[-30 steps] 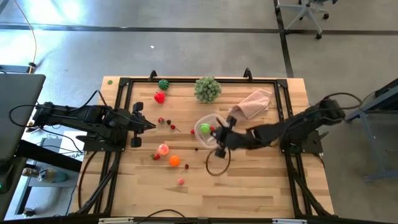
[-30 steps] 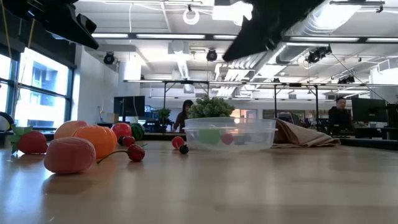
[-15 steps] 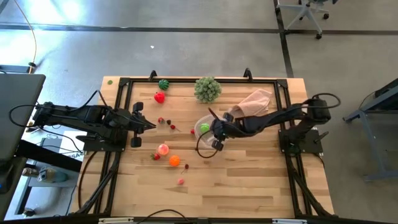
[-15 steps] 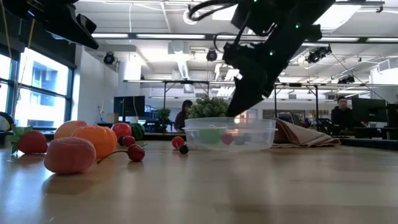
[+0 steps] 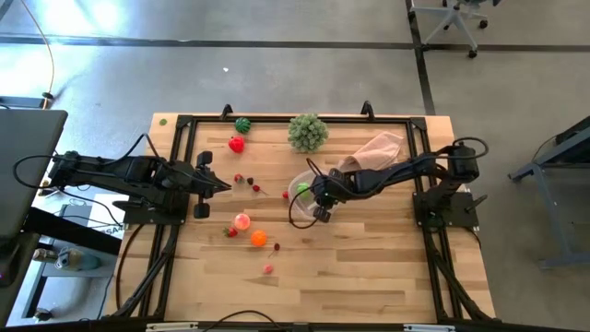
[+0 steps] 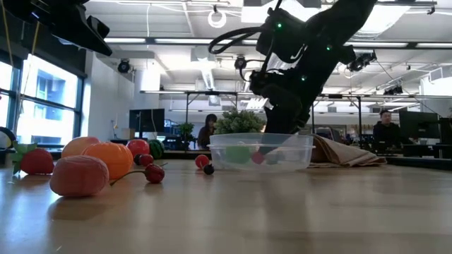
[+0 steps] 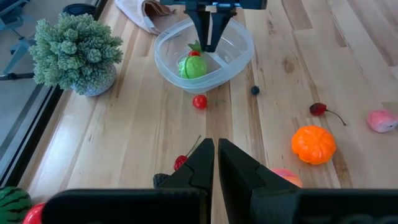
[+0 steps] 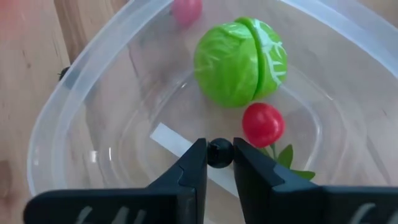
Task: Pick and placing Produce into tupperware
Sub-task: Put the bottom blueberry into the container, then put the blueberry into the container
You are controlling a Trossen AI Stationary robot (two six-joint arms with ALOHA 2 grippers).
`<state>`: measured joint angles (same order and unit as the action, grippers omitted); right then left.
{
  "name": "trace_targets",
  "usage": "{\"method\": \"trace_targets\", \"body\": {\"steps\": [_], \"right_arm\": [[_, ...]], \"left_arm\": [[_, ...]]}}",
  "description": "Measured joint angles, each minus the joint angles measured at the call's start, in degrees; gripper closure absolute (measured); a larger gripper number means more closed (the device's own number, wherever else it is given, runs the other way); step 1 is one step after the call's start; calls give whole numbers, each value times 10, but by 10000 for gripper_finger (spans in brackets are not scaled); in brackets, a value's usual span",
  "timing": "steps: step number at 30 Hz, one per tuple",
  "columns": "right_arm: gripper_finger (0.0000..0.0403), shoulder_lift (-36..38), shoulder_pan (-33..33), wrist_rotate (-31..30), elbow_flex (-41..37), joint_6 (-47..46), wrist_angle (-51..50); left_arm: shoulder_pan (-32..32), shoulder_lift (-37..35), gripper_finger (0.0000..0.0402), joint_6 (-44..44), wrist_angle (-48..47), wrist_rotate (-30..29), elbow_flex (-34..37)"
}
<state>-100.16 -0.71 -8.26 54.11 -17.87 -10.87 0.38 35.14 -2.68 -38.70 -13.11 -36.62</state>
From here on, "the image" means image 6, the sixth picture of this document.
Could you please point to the dark blackberry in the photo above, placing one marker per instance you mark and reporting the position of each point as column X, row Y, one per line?
column 136, row 159

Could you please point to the green broccoli bunch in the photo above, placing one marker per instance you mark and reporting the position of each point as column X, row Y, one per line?
column 240, row 123

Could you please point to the black computer monitor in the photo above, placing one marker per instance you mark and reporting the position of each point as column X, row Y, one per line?
column 418, row 124
column 446, row 130
column 146, row 120

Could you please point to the person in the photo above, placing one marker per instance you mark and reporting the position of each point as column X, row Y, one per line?
column 386, row 130
column 208, row 132

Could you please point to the black metal rack frame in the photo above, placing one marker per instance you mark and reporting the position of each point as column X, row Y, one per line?
column 212, row 92
column 335, row 96

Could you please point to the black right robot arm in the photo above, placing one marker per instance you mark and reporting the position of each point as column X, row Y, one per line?
column 339, row 28

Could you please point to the small pink peach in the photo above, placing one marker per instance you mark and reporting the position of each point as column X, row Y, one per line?
column 79, row 176

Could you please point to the beige folded cloth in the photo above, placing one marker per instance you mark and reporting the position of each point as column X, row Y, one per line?
column 346, row 155

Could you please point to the black round ceiling device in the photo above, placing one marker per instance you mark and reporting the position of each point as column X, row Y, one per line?
column 240, row 63
column 123, row 66

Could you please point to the small green striped watermelon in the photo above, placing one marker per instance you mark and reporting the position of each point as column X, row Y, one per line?
column 156, row 148

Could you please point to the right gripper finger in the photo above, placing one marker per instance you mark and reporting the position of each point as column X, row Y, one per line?
column 284, row 123

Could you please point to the black framed window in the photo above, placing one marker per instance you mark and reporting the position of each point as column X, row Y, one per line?
column 46, row 123

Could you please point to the large pink yellow peach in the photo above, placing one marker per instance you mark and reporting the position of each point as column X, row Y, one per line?
column 76, row 145

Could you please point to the orange tangerine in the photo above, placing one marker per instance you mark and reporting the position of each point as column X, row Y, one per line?
column 111, row 158

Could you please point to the red strawberry with green leaves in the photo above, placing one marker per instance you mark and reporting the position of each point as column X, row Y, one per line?
column 257, row 157
column 37, row 162

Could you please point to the long ceiling light strip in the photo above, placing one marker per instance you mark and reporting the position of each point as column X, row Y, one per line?
column 388, row 44
column 183, row 41

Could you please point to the green office plant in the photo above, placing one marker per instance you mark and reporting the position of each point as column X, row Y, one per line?
column 186, row 132

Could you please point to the large red tomato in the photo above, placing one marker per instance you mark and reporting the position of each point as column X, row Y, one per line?
column 137, row 146

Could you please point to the clear plastic tupperware container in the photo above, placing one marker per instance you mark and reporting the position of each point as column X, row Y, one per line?
column 303, row 155

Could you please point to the dark red cherry with stem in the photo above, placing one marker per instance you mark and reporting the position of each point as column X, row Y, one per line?
column 154, row 173

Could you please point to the black track light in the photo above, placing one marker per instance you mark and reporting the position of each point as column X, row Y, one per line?
column 362, row 60
column 393, row 91

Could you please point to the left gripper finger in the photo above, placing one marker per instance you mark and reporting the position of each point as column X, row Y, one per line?
column 84, row 37

